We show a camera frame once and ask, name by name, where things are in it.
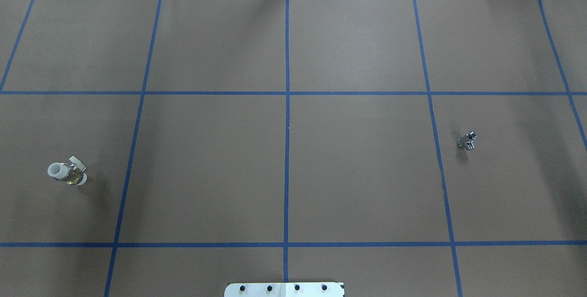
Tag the chrome elbow pipe fitting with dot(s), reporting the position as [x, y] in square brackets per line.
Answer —
[467, 141]

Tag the brass PPR valve white ends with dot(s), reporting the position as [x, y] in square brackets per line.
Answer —
[72, 173]

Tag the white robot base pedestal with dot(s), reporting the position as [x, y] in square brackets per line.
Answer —
[285, 289]

